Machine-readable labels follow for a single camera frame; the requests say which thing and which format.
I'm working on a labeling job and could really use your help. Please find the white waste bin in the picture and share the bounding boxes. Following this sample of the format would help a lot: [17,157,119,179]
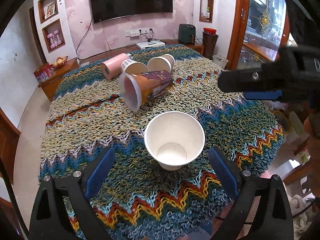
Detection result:
[212,55,229,69]

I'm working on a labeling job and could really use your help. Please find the red gift box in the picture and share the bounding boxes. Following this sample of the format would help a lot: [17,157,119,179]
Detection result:
[34,63,54,83]

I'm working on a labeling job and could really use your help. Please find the brown cup with clear lid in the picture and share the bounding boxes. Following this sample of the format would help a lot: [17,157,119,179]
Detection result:
[118,70,173,112]

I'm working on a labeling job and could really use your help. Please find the wooden glass door cabinet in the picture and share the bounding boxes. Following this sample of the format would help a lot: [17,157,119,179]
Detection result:
[226,0,292,71]

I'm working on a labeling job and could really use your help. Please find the white striped paper cup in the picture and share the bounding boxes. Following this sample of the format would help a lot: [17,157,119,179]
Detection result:
[121,59,148,75]

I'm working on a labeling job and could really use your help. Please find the fruit basket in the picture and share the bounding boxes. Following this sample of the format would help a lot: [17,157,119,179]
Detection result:
[52,56,69,68]

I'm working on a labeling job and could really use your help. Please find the person's right forearm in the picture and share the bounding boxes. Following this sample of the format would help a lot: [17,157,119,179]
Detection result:
[303,112,320,198]

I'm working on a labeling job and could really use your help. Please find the plain white paper cup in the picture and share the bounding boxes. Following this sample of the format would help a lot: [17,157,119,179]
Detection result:
[144,111,206,171]

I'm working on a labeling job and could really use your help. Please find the wooden television cabinet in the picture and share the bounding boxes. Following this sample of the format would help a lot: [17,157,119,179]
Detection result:
[38,39,204,102]

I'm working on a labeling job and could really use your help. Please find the white paper cup brown rim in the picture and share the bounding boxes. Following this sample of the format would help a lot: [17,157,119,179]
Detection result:
[147,54,175,73]

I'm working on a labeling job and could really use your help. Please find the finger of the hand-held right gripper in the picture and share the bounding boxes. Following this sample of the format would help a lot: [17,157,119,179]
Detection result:
[243,91,284,101]
[217,66,283,93]

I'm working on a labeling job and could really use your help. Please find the dark wicker basket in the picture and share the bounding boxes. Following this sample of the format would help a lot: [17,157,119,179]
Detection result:
[202,32,219,59]

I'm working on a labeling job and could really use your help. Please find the white wall power strip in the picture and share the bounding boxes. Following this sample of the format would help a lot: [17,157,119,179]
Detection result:
[125,27,154,37]

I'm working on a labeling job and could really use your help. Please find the colourful knitted zigzag blanket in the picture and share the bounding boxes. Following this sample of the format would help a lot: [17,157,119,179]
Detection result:
[38,44,285,240]

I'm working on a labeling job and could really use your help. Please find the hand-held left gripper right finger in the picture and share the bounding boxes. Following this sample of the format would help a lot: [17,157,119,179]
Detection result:
[207,146,294,240]

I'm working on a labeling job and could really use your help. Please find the white set-top box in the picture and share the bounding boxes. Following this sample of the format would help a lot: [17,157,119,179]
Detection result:
[136,40,166,50]

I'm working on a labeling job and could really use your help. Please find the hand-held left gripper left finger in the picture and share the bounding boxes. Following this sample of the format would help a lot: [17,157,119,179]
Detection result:
[29,146,116,240]

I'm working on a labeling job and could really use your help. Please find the black television cable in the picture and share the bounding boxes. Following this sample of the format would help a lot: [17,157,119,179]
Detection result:
[76,16,94,61]

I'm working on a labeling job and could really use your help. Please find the pink tumbler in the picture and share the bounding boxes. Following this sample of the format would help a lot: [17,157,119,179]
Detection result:
[100,53,133,80]

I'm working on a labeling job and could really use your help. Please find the black curved television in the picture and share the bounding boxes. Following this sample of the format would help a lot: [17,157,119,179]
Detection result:
[89,0,174,25]

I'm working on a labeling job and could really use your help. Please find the framed picture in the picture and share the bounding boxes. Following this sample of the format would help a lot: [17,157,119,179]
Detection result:
[44,2,56,19]

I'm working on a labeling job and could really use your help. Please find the pink dumbbells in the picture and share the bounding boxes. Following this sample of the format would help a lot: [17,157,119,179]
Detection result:
[47,32,62,48]

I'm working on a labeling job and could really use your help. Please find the green air fryer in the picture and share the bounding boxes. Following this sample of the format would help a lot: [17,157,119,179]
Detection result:
[178,23,196,44]

